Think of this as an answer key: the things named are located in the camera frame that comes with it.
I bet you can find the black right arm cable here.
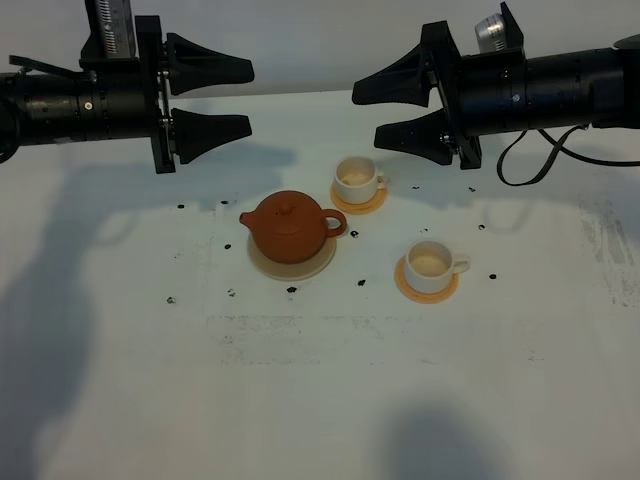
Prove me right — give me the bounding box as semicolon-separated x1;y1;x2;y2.
496;123;640;188

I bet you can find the far orange round coaster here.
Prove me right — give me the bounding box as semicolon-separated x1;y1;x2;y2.
330;186;388;215

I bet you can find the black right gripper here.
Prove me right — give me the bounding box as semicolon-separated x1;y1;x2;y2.
352;21;481;169

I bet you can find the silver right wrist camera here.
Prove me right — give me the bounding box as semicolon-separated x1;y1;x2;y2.
475;2;524;54

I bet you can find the near white teacup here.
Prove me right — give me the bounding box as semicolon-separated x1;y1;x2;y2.
402;239;471;295

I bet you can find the brown clay teapot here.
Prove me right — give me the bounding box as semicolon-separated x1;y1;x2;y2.
239;190;347;264

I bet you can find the white teacup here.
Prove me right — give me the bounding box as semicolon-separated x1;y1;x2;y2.
332;157;386;205
402;239;471;295

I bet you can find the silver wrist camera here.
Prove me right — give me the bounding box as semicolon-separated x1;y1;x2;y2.
82;0;136;59
475;2;524;54

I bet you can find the near orange round coaster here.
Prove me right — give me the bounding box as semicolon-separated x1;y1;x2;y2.
394;257;459;304

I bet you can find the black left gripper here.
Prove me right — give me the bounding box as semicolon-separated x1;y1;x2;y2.
79;15;254;174

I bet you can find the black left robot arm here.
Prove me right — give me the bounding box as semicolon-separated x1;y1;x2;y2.
1;16;255;174

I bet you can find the orange round coaster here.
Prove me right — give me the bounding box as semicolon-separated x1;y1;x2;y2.
394;257;459;304
330;186;388;215

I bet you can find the far white teacup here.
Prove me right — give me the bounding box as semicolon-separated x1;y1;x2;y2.
332;157;386;205

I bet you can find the beige round teapot saucer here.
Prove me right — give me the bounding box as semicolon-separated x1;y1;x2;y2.
247;234;337;282

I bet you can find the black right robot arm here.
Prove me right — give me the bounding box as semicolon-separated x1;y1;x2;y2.
352;21;639;170

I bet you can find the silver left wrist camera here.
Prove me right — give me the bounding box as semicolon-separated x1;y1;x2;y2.
82;0;136;59

